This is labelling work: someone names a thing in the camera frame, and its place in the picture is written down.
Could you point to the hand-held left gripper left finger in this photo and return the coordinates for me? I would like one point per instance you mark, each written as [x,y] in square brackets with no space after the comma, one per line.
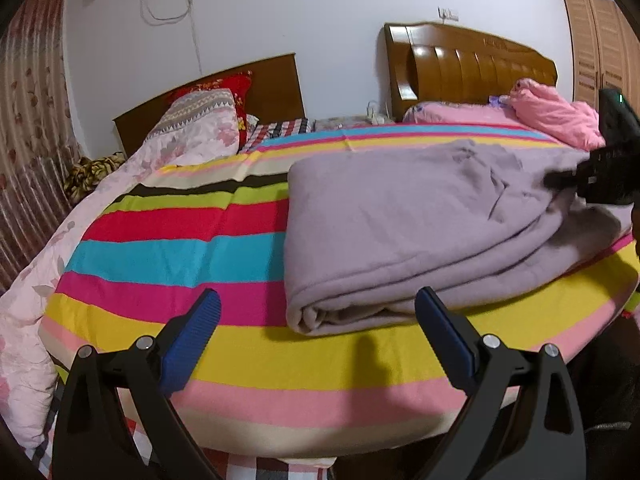
[195,330]

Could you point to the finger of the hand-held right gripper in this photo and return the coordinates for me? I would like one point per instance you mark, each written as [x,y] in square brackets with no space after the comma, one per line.
[562,177]

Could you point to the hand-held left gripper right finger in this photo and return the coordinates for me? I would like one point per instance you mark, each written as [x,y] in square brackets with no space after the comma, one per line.
[445,332]

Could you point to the purple pants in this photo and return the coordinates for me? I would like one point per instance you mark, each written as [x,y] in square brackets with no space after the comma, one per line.
[400,220]

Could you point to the person's right forearm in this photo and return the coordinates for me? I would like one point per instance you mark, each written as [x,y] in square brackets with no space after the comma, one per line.
[636,227]

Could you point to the pink comforter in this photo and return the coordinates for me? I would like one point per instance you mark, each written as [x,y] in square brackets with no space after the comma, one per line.
[550,110]

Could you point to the small purple cloth item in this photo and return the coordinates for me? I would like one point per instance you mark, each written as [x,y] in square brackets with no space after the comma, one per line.
[497,101]

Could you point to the colourful striped blanket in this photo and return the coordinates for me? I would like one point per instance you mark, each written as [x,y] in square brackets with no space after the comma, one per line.
[200,230]

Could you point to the light wooden wardrobe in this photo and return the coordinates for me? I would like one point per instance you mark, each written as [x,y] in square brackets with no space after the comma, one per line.
[585,60]

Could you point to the pink bed sheet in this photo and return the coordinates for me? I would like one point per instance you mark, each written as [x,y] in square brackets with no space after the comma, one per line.
[450,112]

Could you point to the carved glossy wooden headboard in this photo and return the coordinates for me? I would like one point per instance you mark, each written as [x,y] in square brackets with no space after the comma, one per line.
[465,65]

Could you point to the pink floral quilt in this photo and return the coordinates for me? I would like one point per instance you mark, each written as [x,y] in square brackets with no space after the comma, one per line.
[30,310]

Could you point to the person's dark clothing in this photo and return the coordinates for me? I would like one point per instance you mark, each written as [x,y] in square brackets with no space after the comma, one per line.
[610,410]

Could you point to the brown patterned blanket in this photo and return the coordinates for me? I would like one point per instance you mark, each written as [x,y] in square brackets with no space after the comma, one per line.
[90,175]

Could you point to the white power strip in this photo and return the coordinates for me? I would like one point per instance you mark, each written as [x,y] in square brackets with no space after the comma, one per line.
[376,119]

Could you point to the plaid bed sheet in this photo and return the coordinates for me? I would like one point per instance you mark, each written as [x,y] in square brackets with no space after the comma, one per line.
[280,129]

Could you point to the floral covered nightstand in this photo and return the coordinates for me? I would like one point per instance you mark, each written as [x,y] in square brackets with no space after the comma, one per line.
[335,122]

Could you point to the red embroidered pillow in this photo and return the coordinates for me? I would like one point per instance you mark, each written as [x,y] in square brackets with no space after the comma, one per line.
[235,85]

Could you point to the plain brown wooden headboard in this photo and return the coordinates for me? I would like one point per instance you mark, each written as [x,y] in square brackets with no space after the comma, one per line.
[275,85]

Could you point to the floral striped curtain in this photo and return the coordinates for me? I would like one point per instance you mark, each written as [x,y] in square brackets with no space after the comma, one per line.
[30,110]

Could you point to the white wall switch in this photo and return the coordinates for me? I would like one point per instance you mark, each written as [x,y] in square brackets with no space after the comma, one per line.
[448,13]

